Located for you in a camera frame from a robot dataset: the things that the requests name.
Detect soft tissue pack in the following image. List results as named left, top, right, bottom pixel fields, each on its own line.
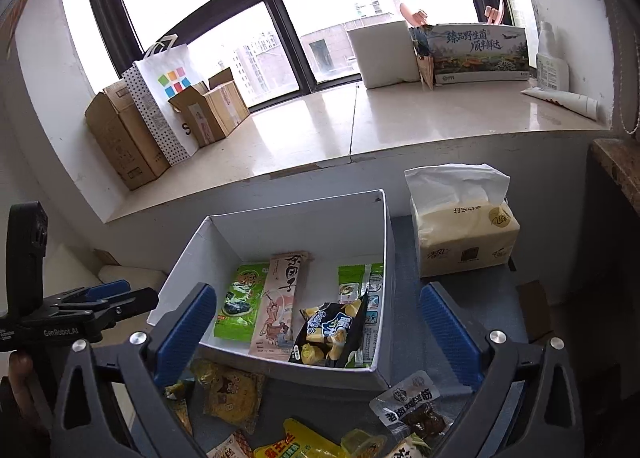
left=404, top=163, right=521, bottom=279

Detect white cardboard box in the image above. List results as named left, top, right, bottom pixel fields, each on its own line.
left=146, top=189, right=396, bottom=391

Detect green seaweed snack packet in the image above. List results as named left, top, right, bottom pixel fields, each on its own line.
left=214, top=263, right=271, bottom=341

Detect white tube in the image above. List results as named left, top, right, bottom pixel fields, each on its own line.
left=521, top=85, right=599, bottom=120

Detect black and yellow snack bag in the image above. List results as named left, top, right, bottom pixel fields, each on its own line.
left=289, top=290, right=371, bottom=369

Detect blue tablecloth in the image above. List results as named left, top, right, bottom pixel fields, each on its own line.
left=90, top=215, right=531, bottom=458

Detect marble windowsill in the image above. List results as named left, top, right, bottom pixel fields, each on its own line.
left=102, top=80, right=609, bottom=224

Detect brown marble side shelf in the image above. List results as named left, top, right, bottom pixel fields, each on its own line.
left=587, top=138, right=640, bottom=215

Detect dark window frame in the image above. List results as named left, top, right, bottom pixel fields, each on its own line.
left=80, top=0, right=522, bottom=111

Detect person's left hand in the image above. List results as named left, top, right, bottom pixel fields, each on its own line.
left=8, top=352, right=49, bottom=420

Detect yellow square snack packet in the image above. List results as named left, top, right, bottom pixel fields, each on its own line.
left=202, top=363, right=266, bottom=426

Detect small brown paper bag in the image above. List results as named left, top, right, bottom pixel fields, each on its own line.
left=416, top=50, right=437, bottom=92

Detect tall brown cardboard box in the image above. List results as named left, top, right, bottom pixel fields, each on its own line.
left=84, top=79, right=171, bottom=191

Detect white dotted paper bag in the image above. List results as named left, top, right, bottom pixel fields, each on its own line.
left=122, top=33, right=208, bottom=166

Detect orange and white snack packet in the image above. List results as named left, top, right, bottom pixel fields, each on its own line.
left=206, top=430, right=251, bottom=458

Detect open brown cardboard box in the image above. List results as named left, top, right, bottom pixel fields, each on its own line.
left=167, top=67, right=251, bottom=149

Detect landscape printed box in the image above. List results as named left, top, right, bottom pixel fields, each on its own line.
left=409, top=23, right=532, bottom=86

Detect small yellow-green snack packet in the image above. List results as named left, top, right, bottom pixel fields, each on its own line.
left=164, top=378, right=196, bottom=436

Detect white foam box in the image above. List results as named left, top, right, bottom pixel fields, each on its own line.
left=346, top=20, right=421, bottom=90

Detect bright yellow snack packet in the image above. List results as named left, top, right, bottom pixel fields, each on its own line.
left=252, top=418, right=351, bottom=458

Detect clear dark meat snack packet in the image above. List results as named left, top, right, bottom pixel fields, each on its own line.
left=369, top=370, right=453, bottom=444

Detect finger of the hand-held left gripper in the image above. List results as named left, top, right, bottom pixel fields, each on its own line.
left=44, top=279, right=132, bottom=311
left=56, top=287, right=160, bottom=327

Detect pink long snack packet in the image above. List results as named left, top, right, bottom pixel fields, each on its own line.
left=248, top=251, right=312, bottom=358

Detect beaded blind cord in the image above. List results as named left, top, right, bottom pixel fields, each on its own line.
left=597, top=0, right=640, bottom=136

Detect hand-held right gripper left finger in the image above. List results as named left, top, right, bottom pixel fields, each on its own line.
left=52, top=283, right=218, bottom=458

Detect green and white snack packet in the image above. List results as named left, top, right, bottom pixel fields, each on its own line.
left=337, top=262, right=385, bottom=369

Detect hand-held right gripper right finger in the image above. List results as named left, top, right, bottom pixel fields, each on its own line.
left=419, top=282, right=586, bottom=458

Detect white plastic bottle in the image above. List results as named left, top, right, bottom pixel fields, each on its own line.
left=536, top=20, right=571, bottom=91

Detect yellow jelly cup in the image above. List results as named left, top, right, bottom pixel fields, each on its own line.
left=340, top=428, right=388, bottom=458

